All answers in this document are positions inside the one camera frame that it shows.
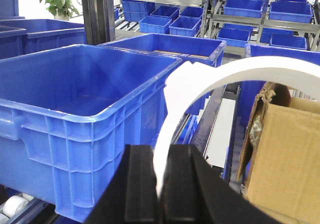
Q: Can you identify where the white ring pipe clamp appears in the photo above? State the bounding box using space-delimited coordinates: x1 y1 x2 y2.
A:
153 56 320 196

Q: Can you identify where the left blue bin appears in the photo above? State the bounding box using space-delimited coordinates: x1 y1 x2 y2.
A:
0 19 87 59

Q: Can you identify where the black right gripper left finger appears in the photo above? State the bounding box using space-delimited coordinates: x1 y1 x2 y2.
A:
84 145 158 224

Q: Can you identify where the large blue plastic bin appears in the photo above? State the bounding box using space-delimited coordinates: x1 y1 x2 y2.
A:
0 44 182 222

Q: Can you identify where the brown cardboard box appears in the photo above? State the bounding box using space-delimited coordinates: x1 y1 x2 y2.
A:
236 82 320 224

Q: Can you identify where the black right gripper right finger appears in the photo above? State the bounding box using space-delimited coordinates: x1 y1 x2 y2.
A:
161 144 278 224

